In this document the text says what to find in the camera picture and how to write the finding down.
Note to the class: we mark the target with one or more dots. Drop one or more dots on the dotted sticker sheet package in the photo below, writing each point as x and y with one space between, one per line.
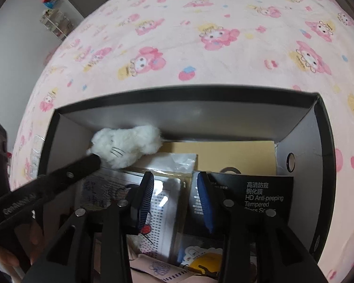
168 212

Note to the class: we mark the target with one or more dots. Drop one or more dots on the person's left hand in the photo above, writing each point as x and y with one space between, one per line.
37 235

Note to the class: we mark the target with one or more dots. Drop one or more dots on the dusty pink cloth pouch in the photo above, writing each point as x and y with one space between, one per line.
159 268

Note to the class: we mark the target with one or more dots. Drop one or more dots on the black cardboard box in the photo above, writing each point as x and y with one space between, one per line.
194 115

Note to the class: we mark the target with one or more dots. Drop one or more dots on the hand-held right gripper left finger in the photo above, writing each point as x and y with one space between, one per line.
144 200

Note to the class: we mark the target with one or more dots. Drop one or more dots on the white plush toy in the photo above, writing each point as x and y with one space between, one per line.
126 141

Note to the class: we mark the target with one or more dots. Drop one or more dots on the black screen protector package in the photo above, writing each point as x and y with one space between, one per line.
253 188

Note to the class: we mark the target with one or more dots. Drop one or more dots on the printed card in clear sleeve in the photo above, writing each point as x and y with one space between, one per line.
100 191

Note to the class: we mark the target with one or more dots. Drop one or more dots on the yellow printed card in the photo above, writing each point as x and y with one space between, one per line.
206 262

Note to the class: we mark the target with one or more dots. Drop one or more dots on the red and blue toy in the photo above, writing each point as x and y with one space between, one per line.
48 0

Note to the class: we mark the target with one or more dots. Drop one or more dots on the white storage rack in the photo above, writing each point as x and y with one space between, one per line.
54 20

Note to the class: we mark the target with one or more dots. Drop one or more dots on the pink printed blanket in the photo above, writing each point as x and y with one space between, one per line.
224 64

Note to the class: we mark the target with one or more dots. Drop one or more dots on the clear plastic bag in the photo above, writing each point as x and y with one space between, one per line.
177 162

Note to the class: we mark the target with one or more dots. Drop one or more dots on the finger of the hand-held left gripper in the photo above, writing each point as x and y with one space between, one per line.
76 169

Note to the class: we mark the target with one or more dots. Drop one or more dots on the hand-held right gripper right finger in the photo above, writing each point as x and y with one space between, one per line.
205 203

